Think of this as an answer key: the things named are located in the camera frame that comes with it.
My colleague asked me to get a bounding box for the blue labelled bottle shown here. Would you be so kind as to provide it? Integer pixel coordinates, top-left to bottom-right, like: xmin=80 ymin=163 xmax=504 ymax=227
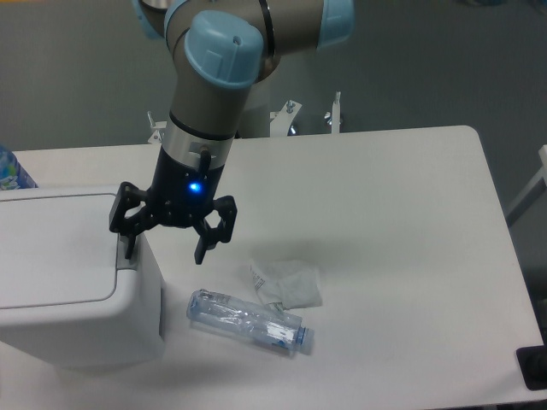
xmin=0 ymin=146 xmax=38 ymax=190

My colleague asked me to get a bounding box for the black clamp at table edge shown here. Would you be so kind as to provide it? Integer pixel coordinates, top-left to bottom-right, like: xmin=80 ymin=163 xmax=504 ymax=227
xmin=516 ymin=345 xmax=546 ymax=391

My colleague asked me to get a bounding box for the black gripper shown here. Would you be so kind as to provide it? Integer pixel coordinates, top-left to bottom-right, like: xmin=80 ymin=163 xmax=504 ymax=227
xmin=109 ymin=148 xmax=238 ymax=265

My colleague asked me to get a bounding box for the white plastic trash can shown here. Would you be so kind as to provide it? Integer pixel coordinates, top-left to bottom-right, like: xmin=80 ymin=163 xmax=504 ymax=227
xmin=1 ymin=185 xmax=165 ymax=368

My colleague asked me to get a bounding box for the black cable on pedestal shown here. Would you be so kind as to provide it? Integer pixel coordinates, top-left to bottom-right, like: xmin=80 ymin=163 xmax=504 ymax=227
xmin=196 ymin=145 xmax=213 ymax=183

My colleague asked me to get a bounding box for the white frame at right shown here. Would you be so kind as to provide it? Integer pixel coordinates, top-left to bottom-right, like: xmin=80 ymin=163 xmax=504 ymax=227
xmin=505 ymin=144 xmax=546 ymax=227

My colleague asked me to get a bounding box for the crushed clear plastic bottle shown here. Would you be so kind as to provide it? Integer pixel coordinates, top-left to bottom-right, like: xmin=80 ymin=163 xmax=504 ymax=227
xmin=186 ymin=289 xmax=315 ymax=354

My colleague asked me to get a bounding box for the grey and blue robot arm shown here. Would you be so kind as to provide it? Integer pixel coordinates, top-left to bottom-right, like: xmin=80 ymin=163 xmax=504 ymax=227
xmin=109 ymin=0 xmax=355 ymax=263

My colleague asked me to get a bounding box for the white pedestal base frame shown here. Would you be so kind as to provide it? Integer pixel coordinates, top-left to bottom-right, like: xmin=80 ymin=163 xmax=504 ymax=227
xmin=146 ymin=91 xmax=344 ymax=144

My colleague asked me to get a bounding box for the crumpled white plastic wrapper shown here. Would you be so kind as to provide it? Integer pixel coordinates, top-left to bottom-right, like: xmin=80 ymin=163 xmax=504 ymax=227
xmin=250 ymin=260 xmax=323 ymax=311

